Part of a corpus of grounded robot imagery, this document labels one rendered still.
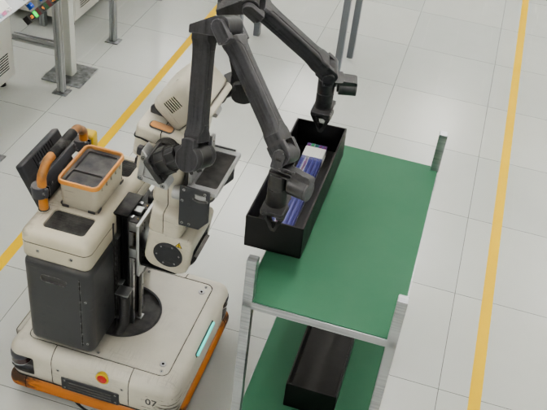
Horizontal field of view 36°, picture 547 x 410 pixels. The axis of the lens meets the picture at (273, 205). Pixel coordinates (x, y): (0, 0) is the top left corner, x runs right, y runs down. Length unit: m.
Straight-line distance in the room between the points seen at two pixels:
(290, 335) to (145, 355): 0.53
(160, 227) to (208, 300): 0.63
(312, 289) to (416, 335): 1.36
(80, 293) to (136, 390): 0.43
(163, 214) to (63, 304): 0.50
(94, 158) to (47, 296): 0.50
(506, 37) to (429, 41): 0.62
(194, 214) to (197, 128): 0.40
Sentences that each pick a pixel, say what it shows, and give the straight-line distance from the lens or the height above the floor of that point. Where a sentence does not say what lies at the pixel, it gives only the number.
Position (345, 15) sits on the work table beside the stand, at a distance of 5.16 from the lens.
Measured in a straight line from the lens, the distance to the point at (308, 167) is 2.75.
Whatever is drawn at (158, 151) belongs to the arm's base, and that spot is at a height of 1.23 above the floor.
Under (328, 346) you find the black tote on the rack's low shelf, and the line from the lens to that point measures 3.13.
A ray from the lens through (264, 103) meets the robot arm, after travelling 2.28.
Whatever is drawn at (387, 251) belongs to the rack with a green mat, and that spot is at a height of 0.95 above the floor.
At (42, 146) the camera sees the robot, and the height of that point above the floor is 0.95.
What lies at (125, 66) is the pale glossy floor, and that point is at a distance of 5.40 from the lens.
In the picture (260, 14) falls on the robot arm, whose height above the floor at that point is 1.57.
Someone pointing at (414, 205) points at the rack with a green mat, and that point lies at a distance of 2.86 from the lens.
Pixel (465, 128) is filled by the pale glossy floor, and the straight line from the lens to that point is 5.22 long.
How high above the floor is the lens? 2.64
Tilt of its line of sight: 38 degrees down
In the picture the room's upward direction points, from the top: 7 degrees clockwise
